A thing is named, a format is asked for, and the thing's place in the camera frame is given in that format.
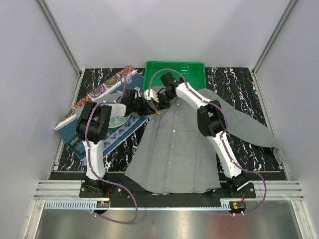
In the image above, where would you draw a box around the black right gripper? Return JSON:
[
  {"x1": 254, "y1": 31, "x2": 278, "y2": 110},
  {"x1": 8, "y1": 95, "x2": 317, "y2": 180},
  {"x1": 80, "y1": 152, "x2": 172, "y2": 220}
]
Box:
[{"x1": 153, "y1": 91, "x2": 175, "y2": 112}]

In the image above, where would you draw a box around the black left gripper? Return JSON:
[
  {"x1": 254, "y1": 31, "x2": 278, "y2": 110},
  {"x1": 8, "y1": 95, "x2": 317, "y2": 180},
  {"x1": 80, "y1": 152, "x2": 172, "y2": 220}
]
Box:
[{"x1": 130, "y1": 96, "x2": 155, "y2": 118}]

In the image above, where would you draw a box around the grey button shirt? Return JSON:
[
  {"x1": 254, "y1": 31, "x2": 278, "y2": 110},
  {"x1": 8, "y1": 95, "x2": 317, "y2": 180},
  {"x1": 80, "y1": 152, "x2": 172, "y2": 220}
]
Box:
[{"x1": 125, "y1": 89, "x2": 285, "y2": 193}]

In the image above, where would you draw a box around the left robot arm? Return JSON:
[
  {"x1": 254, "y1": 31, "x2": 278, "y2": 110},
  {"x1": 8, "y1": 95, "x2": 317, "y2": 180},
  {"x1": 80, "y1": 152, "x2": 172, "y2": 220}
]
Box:
[{"x1": 76, "y1": 89, "x2": 159, "y2": 198}]

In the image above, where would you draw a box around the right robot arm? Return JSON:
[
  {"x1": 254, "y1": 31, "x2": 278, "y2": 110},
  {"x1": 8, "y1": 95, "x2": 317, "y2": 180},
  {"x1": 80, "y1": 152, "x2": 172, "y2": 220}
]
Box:
[{"x1": 146, "y1": 68, "x2": 249, "y2": 198}]

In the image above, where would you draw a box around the clear small glass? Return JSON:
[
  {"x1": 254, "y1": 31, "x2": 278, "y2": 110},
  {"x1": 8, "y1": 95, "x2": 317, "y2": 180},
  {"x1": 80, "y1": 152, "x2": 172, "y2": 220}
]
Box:
[{"x1": 124, "y1": 72, "x2": 133, "y2": 84}]

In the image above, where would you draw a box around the teal patterned plate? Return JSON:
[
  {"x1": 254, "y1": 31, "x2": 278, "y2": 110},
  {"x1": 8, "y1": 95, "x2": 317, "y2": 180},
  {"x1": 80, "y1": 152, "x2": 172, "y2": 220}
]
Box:
[{"x1": 109, "y1": 116, "x2": 131, "y2": 128}]

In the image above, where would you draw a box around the blue patterned placemat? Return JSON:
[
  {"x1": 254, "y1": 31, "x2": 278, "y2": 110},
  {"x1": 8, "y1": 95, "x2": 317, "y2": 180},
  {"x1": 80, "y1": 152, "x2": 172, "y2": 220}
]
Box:
[{"x1": 54, "y1": 73, "x2": 147, "y2": 162}]

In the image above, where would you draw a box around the green plastic tray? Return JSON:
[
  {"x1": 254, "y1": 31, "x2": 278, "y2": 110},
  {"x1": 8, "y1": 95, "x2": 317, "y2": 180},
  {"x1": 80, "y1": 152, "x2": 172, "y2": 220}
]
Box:
[{"x1": 142, "y1": 60, "x2": 206, "y2": 91}]

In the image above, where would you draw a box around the colourful patterned table runner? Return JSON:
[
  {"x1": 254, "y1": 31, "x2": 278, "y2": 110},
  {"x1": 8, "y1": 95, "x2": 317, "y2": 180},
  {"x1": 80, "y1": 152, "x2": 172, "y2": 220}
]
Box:
[{"x1": 54, "y1": 66, "x2": 137, "y2": 131}]

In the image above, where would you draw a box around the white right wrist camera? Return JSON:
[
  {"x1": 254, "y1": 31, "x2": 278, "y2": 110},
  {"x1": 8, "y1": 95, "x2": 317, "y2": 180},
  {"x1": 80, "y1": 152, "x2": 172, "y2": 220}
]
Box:
[{"x1": 144, "y1": 89, "x2": 159, "y2": 102}]

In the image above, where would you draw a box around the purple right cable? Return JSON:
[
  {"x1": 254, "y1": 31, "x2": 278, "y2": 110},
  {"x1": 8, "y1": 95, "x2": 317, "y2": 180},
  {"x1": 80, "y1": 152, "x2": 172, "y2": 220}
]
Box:
[{"x1": 148, "y1": 68, "x2": 266, "y2": 216}]

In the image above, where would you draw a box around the purple cable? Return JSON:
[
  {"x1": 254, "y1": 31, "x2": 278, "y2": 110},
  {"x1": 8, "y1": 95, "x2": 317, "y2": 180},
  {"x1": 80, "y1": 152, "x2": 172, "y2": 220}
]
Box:
[
  {"x1": 148, "y1": 68, "x2": 266, "y2": 216},
  {"x1": 85, "y1": 73, "x2": 138, "y2": 223}
]

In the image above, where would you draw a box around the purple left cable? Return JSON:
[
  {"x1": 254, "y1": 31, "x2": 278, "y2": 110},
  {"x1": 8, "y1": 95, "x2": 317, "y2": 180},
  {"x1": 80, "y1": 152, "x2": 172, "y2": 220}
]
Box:
[{"x1": 85, "y1": 73, "x2": 138, "y2": 223}]

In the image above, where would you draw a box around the left frame post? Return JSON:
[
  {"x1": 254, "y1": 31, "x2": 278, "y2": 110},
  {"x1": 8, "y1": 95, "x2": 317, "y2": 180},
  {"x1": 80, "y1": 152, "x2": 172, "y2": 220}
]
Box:
[{"x1": 35, "y1": 0, "x2": 82, "y2": 77}]

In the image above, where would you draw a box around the frame post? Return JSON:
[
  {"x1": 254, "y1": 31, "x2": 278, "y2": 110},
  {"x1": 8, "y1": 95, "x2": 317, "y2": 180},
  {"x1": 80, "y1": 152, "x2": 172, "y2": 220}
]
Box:
[
  {"x1": 252, "y1": 0, "x2": 299, "y2": 74},
  {"x1": 35, "y1": 0, "x2": 82, "y2": 77}
]

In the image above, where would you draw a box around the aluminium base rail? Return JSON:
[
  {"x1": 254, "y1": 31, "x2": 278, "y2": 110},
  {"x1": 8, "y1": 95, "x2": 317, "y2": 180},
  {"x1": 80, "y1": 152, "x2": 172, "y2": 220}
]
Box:
[{"x1": 34, "y1": 173, "x2": 304, "y2": 212}]

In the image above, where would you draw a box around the right frame post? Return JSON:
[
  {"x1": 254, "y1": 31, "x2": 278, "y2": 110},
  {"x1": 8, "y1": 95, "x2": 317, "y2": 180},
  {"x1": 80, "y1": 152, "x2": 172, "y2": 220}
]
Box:
[{"x1": 252, "y1": 0, "x2": 299, "y2": 74}]

